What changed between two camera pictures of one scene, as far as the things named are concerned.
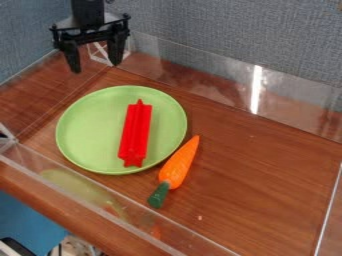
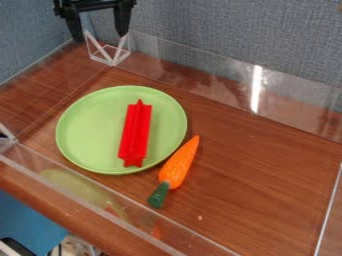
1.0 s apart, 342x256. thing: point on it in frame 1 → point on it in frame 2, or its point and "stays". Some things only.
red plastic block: (135, 135) stays
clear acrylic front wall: (172, 236) stays
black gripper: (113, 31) → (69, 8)
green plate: (88, 127) stays
